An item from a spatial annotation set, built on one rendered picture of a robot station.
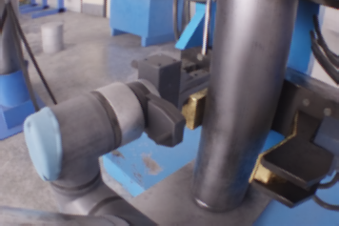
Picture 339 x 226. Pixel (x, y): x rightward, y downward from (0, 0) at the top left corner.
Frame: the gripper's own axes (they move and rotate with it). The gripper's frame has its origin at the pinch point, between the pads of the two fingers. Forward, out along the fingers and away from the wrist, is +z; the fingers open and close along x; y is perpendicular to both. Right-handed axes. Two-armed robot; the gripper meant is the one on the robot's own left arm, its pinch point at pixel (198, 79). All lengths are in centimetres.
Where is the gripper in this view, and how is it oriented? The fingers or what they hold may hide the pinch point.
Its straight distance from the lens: 50.2
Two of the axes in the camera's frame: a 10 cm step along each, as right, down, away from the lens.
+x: -0.6, 8.8, 4.8
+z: 7.0, -3.1, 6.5
